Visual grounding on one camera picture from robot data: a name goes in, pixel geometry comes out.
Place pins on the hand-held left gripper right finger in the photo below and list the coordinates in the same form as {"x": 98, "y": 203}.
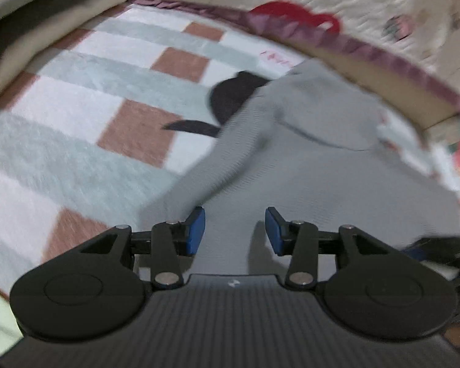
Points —
{"x": 276, "y": 230}

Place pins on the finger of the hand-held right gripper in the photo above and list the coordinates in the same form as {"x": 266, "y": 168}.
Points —
{"x": 437, "y": 249}

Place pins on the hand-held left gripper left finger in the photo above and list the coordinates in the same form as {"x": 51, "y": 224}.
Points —
{"x": 194, "y": 230}

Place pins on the grey knit garment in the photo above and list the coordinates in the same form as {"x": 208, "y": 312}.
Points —
{"x": 310, "y": 184}

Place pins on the stack of folded clothes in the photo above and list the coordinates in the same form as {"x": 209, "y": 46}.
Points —
{"x": 30, "y": 11}

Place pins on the checkered round rug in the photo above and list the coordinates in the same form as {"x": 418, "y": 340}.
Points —
{"x": 61, "y": 122}

